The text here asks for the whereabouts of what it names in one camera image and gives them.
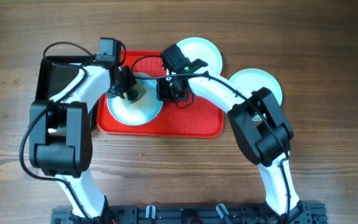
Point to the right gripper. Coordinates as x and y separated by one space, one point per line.
163 95

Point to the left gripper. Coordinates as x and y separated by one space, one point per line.
128 81

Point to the green yellow sponge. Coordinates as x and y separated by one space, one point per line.
134 95

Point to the light blue plate bottom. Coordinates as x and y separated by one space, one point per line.
142 111

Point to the light blue plate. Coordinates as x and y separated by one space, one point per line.
200 48
142 111
249 80

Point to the light blue plate top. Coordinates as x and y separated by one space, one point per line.
200 48

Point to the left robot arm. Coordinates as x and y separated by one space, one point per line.
57 146

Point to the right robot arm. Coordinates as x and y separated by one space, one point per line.
261 130

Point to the red plastic tray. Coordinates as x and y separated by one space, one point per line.
199 119

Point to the black rectangular tray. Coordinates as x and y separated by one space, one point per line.
53 79

